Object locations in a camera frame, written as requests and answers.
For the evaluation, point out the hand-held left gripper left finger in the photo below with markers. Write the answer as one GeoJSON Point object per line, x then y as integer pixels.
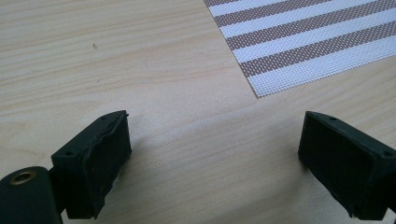
{"type": "Point", "coordinates": [93, 165]}

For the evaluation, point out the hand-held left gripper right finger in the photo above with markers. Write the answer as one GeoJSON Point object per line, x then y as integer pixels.
{"type": "Point", "coordinates": [342, 161]}

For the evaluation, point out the striped woven placemat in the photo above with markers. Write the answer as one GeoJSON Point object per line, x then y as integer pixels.
{"type": "Point", "coordinates": [299, 40]}

